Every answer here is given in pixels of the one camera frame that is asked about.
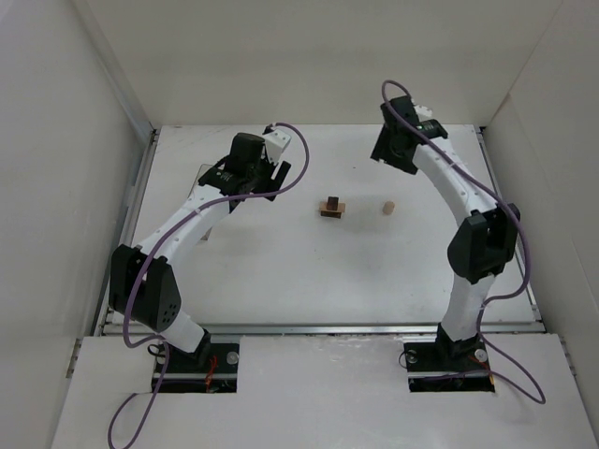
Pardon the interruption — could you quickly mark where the light wood cylinder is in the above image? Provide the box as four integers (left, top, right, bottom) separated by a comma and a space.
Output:
382, 201, 395, 215

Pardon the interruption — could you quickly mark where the light long wood block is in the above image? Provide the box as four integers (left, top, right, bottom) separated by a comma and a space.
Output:
319, 201, 345, 216

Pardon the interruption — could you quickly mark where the dark brown wood cube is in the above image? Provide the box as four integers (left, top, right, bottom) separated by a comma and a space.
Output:
327, 196, 339, 210

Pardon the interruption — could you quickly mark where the dark brown L block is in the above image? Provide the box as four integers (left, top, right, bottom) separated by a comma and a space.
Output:
320, 210, 343, 219

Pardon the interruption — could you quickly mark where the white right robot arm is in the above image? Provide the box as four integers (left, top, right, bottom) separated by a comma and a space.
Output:
371, 95, 519, 372

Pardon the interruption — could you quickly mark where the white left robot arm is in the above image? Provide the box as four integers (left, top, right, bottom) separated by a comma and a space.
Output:
109, 128, 291, 369

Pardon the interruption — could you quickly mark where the clear plastic box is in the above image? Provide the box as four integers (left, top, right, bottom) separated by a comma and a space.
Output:
187, 164, 228, 245

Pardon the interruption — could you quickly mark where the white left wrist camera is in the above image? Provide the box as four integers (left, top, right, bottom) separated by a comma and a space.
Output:
262, 126, 291, 165

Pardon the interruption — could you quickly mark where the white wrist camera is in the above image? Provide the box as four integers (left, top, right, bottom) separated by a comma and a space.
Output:
414, 104, 432, 122
262, 126, 291, 165

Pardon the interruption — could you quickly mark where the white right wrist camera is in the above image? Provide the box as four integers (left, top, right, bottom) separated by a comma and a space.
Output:
414, 104, 432, 122

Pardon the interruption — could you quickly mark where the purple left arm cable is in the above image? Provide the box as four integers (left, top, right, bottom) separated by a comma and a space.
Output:
107, 121, 311, 449

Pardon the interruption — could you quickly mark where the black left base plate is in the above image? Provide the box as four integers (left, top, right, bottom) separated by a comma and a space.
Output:
166, 341, 241, 380

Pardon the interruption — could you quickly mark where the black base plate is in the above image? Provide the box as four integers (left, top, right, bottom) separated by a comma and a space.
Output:
166, 341, 241, 380
403, 341, 489, 374

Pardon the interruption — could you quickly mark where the aluminium frame rail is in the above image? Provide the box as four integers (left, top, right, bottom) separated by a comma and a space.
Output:
100, 320, 547, 338

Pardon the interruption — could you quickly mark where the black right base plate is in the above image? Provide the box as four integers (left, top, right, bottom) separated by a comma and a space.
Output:
403, 341, 489, 374

